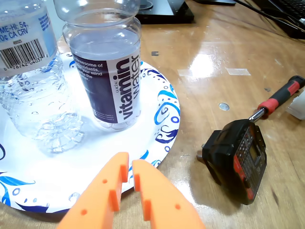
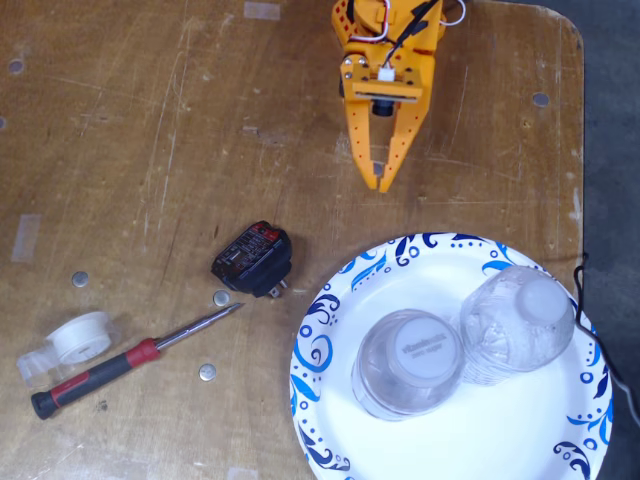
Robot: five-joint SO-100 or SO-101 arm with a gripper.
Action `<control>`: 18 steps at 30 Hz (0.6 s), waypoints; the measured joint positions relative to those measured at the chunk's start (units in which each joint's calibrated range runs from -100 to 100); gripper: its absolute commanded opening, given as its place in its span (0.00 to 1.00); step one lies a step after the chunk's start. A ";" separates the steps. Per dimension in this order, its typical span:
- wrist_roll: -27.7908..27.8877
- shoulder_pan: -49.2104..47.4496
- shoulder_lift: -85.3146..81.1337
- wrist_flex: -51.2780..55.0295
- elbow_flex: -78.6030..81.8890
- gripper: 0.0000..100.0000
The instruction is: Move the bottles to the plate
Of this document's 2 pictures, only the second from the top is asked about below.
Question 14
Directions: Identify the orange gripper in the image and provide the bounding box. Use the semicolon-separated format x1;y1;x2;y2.
341;0;447;194

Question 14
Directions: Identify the clear tape strip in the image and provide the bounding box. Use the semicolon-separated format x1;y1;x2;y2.
243;1;282;21

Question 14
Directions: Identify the black red socket tester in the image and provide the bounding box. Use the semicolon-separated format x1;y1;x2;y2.
210;220;294;300

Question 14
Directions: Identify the clear plastic water bottle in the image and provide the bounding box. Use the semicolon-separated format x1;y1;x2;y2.
458;264;576;389

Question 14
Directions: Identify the clear tape roll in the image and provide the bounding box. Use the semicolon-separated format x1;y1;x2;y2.
16;310;116;389

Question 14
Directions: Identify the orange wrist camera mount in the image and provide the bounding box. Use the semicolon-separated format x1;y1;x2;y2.
341;53;425;120

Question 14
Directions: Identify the vitaminwater bottle with white cap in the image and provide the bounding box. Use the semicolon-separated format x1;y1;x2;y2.
351;308;466;422

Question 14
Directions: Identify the black camera cable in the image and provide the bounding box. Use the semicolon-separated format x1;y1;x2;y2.
387;0;441;69

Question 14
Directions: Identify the white paper plate blue pattern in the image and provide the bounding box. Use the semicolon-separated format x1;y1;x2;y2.
289;232;614;480

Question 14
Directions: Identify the red and black screwdriver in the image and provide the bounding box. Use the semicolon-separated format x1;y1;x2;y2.
30;302;245;420

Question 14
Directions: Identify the white red servo wire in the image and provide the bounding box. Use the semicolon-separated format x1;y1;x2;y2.
349;0;396;82

